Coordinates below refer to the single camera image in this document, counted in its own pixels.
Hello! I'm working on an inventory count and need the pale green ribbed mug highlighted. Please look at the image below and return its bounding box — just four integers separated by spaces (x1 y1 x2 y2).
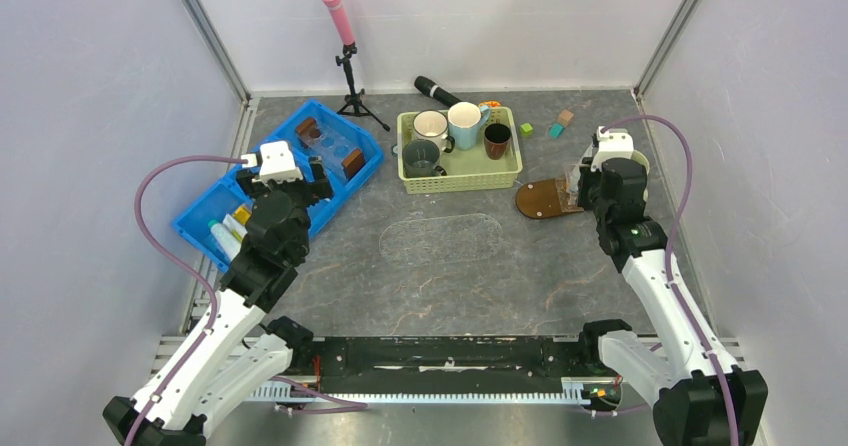
631 150 651 175

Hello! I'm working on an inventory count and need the clear textured toothbrush holder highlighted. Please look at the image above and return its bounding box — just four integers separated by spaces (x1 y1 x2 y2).
555 164 584 214

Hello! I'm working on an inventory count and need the dark brown cup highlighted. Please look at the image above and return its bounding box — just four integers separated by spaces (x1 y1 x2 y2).
484 123 512 160

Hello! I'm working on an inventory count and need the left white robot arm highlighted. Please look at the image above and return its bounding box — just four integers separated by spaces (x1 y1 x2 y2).
103 154 333 445

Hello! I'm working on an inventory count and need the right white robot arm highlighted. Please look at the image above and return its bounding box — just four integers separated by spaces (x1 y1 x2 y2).
577 158 768 445

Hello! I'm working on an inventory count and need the brown oval wooden tray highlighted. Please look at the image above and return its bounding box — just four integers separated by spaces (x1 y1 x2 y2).
515 178 570 220

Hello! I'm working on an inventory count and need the clear oval acrylic tray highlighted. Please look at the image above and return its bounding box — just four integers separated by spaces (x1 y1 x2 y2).
379 213 504 267

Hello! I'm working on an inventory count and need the yellow tube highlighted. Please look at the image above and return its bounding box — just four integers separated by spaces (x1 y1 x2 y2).
232 204 251 225

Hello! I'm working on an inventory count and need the brown soap block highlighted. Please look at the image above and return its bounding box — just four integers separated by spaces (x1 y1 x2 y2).
341 148 366 180

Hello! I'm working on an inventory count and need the green capped white tube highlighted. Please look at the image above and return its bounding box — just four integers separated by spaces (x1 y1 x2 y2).
208 220 241 261

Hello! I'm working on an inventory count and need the blue plastic divided bin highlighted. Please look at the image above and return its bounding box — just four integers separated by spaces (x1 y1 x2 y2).
172 99 384 272

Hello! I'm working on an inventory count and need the teal block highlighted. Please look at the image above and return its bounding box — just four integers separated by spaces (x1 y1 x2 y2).
548 123 565 138

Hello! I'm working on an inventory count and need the black mini tripod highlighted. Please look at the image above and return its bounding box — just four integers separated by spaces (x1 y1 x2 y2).
335 43 391 132

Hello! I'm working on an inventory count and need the brown wooden block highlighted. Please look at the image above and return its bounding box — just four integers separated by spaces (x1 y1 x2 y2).
557 109 574 127

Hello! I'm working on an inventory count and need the dark grey mug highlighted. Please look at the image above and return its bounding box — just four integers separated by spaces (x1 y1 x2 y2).
401 139 447 178

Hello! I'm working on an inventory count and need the green cube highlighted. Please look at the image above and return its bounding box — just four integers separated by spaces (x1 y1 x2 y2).
520 123 534 137

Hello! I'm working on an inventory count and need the pale green plastic basket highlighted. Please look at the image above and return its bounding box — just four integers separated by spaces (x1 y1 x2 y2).
396 106 524 194

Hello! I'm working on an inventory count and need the cream mug brown rim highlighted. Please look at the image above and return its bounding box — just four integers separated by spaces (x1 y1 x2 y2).
412 110 455 153

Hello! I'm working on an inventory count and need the black microphone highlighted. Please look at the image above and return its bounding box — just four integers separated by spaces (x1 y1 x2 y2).
413 76 461 108

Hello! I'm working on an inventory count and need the light blue mug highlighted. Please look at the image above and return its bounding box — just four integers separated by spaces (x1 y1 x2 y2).
447 102 491 151

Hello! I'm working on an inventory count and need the pink microphone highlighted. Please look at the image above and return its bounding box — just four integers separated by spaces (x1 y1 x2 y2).
322 0 355 46

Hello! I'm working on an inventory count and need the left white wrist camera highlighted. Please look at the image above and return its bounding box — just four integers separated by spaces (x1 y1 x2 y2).
240 141 304 185

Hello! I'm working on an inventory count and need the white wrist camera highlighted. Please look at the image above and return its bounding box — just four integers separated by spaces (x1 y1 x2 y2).
240 141 304 185
581 126 635 171

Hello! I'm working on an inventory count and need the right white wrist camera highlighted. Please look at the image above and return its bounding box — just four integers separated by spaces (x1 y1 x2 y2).
581 126 635 171

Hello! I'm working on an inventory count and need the white comb cable duct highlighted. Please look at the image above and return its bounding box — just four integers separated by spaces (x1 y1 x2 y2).
245 381 591 406

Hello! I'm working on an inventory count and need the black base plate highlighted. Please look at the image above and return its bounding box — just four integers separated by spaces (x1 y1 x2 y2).
283 336 616 397

